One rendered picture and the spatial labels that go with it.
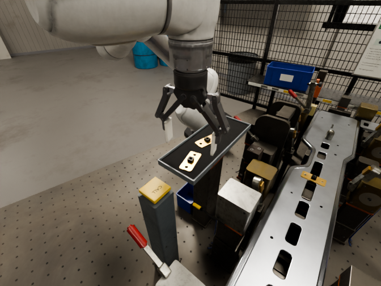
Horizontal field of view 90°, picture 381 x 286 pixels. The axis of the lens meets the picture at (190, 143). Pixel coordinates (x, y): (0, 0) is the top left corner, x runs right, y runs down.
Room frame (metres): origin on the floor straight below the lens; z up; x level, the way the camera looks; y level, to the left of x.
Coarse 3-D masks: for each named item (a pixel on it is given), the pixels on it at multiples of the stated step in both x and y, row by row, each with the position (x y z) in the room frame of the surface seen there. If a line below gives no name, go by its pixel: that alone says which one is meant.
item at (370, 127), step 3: (363, 120) 0.94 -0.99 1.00; (363, 123) 0.91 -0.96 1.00; (369, 123) 0.91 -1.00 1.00; (372, 123) 0.91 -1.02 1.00; (375, 123) 0.91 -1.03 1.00; (360, 126) 0.88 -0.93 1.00; (363, 126) 0.88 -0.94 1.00; (369, 126) 0.88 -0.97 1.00; (372, 126) 0.88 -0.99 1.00; (375, 126) 0.88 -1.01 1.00; (363, 129) 0.86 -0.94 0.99; (366, 129) 0.86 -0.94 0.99; (369, 129) 0.85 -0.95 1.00; (372, 129) 0.85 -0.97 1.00
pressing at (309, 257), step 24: (312, 120) 0.94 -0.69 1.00; (336, 120) 0.94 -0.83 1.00; (312, 144) 0.72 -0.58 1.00; (336, 144) 0.72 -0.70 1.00; (288, 168) 0.56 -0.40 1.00; (336, 168) 0.56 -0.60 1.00; (288, 192) 0.44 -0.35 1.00; (336, 192) 0.44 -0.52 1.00; (264, 216) 0.34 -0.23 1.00; (288, 216) 0.34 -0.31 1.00; (312, 216) 0.34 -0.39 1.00; (336, 216) 0.35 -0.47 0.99; (264, 240) 0.27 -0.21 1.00; (312, 240) 0.27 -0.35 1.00; (240, 264) 0.20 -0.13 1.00; (264, 264) 0.21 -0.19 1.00; (312, 264) 0.21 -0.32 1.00
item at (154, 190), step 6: (150, 180) 0.35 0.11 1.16; (156, 180) 0.35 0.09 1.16; (144, 186) 0.33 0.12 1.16; (150, 186) 0.33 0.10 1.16; (156, 186) 0.33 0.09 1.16; (162, 186) 0.33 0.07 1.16; (168, 186) 0.33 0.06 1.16; (144, 192) 0.31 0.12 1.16; (150, 192) 0.31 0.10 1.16; (156, 192) 0.31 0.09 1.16; (162, 192) 0.31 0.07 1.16; (150, 198) 0.29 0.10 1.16; (156, 198) 0.29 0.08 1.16
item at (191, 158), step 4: (192, 152) 0.47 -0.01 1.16; (188, 156) 0.45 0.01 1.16; (192, 156) 0.45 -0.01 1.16; (196, 156) 0.45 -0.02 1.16; (200, 156) 0.45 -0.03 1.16; (184, 160) 0.43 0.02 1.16; (188, 160) 0.42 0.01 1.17; (192, 160) 0.42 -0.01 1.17; (196, 160) 0.43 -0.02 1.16; (184, 164) 0.41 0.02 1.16; (188, 164) 0.41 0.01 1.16; (192, 164) 0.41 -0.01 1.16; (180, 168) 0.39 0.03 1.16; (184, 168) 0.39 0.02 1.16; (188, 168) 0.39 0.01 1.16; (192, 168) 0.39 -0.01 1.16
